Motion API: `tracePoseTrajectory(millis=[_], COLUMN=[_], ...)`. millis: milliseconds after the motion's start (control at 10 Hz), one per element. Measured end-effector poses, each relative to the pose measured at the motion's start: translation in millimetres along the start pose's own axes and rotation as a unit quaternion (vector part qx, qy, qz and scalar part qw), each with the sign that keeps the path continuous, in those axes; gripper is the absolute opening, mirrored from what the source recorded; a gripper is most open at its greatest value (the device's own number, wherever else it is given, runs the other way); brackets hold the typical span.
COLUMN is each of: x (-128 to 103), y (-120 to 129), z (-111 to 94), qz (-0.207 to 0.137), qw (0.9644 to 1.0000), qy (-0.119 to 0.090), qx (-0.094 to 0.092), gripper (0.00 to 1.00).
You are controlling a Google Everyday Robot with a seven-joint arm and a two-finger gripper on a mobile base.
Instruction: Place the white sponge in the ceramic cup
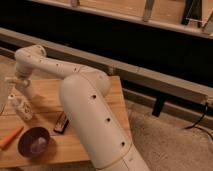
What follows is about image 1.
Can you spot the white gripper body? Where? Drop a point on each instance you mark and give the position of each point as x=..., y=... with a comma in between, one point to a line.
x=17, y=81

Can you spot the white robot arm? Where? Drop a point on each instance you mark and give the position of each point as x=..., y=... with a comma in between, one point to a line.
x=82, y=96

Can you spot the black rectangular block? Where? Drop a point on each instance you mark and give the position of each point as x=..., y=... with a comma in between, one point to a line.
x=61, y=123

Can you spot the orange marker pen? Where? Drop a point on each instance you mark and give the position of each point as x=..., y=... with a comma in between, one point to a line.
x=8, y=138

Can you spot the dark purple bowl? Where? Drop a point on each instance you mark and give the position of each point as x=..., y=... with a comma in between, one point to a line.
x=34, y=142

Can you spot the grey metal rail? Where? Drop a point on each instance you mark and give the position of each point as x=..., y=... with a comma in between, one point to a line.
x=110, y=66

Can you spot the black rail bracket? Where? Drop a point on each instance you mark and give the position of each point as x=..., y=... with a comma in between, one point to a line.
x=158, y=106

